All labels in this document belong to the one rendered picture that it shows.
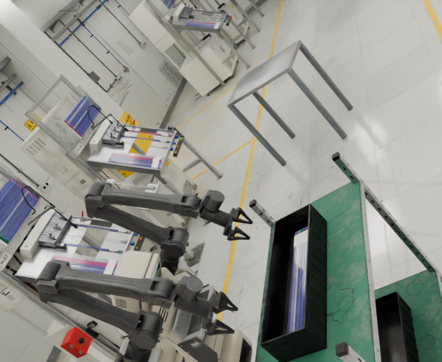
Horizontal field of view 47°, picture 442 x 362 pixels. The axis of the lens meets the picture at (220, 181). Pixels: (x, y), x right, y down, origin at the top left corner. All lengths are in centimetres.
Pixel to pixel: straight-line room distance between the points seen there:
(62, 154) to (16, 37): 234
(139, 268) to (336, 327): 75
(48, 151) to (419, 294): 371
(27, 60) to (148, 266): 537
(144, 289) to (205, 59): 667
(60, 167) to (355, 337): 401
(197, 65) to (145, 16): 106
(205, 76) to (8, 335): 476
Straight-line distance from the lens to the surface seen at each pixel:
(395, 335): 235
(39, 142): 511
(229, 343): 224
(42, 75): 710
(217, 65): 812
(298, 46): 444
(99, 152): 513
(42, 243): 421
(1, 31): 708
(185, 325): 206
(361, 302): 167
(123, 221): 208
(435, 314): 233
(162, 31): 809
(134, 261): 199
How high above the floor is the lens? 206
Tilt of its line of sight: 22 degrees down
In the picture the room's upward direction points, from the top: 45 degrees counter-clockwise
